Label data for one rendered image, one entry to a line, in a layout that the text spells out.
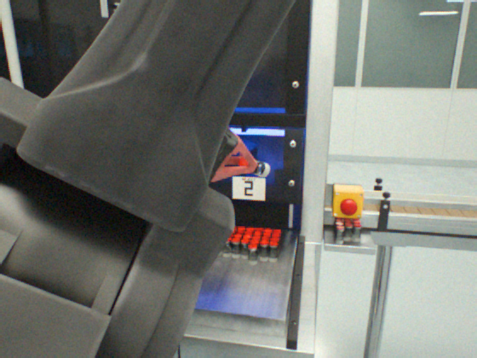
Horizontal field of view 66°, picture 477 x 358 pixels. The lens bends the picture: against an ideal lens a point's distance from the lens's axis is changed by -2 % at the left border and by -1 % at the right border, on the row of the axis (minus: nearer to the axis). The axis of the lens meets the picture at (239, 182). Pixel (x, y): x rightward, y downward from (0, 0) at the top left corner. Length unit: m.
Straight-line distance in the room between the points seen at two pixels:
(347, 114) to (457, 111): 1.44
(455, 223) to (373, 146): 4.57
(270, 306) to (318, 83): 0.50
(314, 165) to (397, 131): 4.78
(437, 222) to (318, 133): 0.43
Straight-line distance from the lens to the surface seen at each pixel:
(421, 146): 5.80
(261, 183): 0.95
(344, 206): 0.93
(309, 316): 0.74
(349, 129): 5.59
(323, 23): 0.91
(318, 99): 0.91
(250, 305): 0.75
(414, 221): 1.12
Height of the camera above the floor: 1.32
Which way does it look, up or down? 17 degrees down
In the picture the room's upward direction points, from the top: straight up
